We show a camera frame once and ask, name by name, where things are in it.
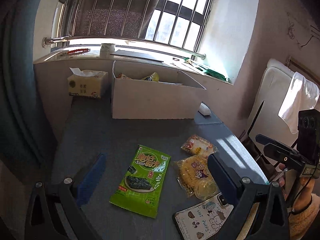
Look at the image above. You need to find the grey hanging cloth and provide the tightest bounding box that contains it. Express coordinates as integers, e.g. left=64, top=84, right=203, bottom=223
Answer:
left=69, top=0, right=159, bottom=38

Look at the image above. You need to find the teal curtain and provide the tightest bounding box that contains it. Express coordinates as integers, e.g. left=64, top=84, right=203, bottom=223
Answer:
left=1, top=0, right=57, bottom=169

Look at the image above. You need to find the steel window guard rail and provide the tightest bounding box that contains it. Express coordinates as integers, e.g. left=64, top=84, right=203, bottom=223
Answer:
left=42, top=0, right=214, bottom=59

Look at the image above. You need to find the white remote control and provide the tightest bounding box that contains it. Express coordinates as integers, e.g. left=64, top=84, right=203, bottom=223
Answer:
left=198, top=103, right=211, bottom=116

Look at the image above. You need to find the small orange pastry packet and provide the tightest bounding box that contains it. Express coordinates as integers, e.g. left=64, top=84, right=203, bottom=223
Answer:
left=181, top=134, right=218, bottom=159

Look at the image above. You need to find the white tape roll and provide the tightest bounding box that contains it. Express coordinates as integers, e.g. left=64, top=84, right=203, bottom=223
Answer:
left=99, top=43, right=116, bottom=59

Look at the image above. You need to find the clear yellow noodle packet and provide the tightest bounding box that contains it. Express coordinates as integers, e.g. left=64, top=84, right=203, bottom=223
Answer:
left=174, top=155, right=213, bottom=197

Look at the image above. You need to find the right hand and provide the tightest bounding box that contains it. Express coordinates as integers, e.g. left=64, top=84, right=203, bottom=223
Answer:
left=278, top=164, right=315, bottom=213

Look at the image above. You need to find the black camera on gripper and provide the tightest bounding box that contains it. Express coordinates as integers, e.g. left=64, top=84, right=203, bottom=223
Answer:
left=297, top=109, right=319, bottom=165

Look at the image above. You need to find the beige cracker packet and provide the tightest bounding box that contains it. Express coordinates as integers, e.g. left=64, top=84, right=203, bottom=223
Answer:
left=117, top=73, right=131, bottom=80

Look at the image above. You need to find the yellow small snack bag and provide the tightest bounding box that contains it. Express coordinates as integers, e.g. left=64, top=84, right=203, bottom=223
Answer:
left=142, top=72, right=159, bottom=82

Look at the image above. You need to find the tissue box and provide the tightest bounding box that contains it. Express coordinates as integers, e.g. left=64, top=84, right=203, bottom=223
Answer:
left=67, top=68, right=108, bottom=98

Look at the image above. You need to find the white towel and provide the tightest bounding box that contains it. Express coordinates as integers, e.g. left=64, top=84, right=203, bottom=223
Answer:
left=278, top=72, right=319, bottom=134

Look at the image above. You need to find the green plastic mailer bag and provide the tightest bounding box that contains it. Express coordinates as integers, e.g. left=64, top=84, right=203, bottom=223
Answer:
left=183, top=57, right=229, bottom=82

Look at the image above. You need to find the white cardboard box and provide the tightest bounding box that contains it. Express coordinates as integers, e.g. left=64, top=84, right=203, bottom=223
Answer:
left=111, top=61, right=207, bottom=119

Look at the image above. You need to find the green seaweed snack packet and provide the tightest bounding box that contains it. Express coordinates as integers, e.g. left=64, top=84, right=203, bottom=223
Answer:
left=110, top=145, right=171, bottom=218

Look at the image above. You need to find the yellow jelly cup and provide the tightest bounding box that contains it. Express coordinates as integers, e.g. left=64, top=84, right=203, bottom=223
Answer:
left=194, top=178, right=218, bottom=200

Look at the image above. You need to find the phone with cartoon case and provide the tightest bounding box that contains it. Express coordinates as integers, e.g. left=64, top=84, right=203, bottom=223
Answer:
left=173, top=193, right=233, bottom=240

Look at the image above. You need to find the fluffy beige sleeve forearm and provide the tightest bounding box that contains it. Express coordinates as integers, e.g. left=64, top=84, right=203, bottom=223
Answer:
left=289, top=193, right=319, bottom=239

